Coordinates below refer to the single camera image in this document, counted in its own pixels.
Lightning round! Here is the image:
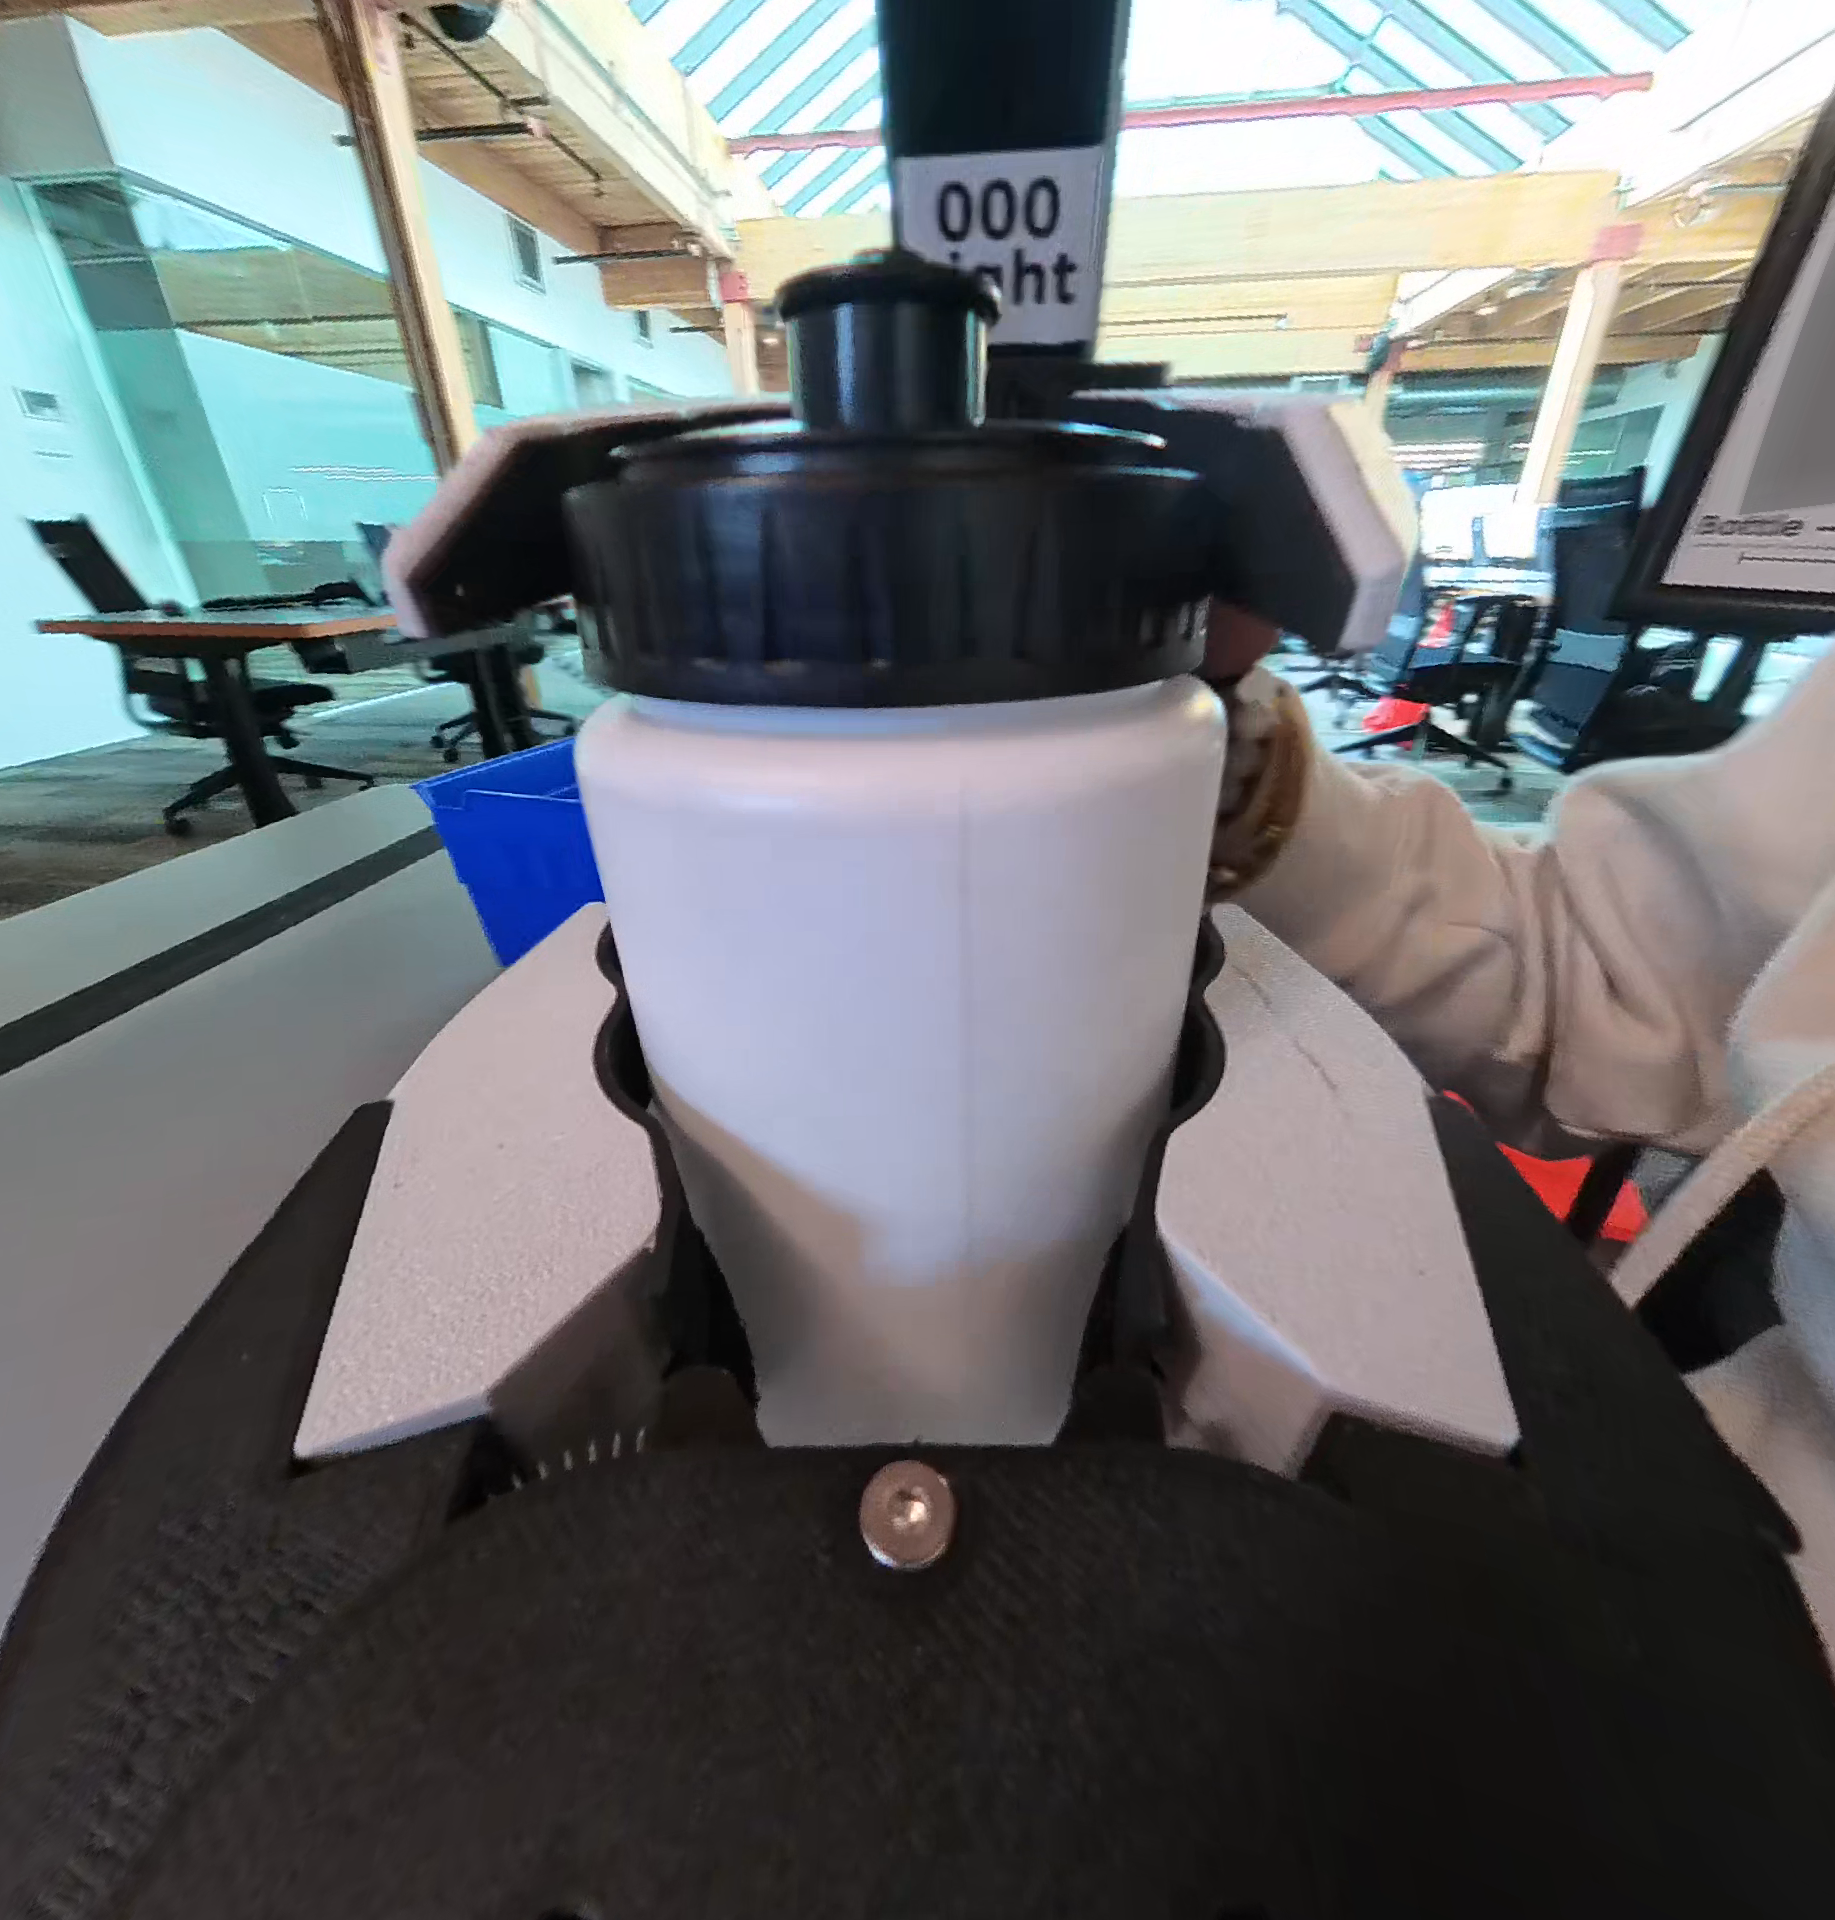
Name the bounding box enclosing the black office chair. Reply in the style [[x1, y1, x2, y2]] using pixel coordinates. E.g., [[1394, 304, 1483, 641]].
[[1519, 472, 1760, 774], [27, 519, 376, 838], [1331, 519, 1548, 789], [354, 519, 581, 761]]

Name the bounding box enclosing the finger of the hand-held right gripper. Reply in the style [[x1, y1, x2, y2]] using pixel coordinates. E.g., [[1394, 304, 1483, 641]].
[[381, 403, 793, 638], [1096, 392, 1422, 659]]

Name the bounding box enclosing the blue plastic bin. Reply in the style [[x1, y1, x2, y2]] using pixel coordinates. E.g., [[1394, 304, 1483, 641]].
[[414, 735, 609, 968]]

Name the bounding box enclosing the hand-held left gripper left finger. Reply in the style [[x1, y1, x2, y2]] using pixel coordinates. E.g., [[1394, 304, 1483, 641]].
[[293, 908, 680, 1464]]

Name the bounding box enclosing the white bead bracelet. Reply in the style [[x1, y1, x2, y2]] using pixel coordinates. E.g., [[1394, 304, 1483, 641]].
[[1216, 668, 1309, 841]]

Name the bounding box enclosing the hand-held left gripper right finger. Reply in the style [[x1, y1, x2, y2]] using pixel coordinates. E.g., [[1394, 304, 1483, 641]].
[[1154, 905, 1523, 1471]]

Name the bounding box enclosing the wooden desk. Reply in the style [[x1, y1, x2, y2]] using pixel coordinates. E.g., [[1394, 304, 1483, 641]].
[[36, 604, 558, 830]]

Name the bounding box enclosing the person's right forearm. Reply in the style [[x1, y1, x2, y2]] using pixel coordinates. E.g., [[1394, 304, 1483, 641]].
[[1230, 614, 1835, 1158]]

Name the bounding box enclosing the black bottle lid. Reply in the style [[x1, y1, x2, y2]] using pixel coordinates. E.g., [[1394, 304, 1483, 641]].
[[561, 253, 1216, 710]]

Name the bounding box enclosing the gold bracelet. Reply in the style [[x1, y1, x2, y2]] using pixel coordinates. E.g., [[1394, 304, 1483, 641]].
[[1209, 705, 1319, 901]]

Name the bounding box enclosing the white plastic bottle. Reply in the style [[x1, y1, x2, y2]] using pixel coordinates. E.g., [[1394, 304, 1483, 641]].
[[574, 677, 1230, 1448]]

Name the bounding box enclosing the person's right hand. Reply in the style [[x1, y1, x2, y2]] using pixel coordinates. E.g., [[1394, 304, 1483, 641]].
[[1204, 600, 1289, 692]]

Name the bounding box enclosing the black framed display screen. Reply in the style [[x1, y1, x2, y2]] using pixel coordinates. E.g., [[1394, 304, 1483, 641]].
[[1607, 17, 1835, 632]]

